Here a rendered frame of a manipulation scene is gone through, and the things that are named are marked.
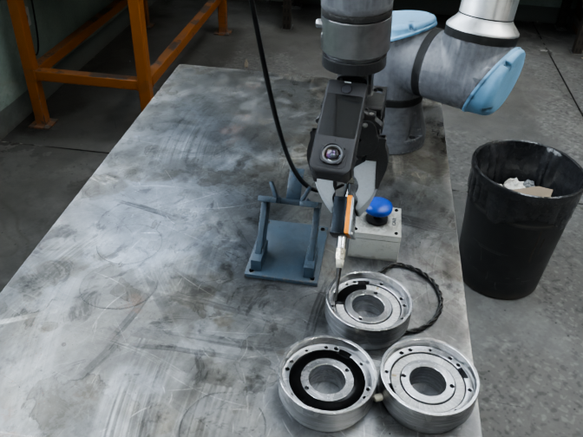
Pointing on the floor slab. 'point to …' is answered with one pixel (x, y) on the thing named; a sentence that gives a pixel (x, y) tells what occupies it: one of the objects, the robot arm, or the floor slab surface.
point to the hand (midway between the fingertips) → (344, 208)
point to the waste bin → (514, 216)
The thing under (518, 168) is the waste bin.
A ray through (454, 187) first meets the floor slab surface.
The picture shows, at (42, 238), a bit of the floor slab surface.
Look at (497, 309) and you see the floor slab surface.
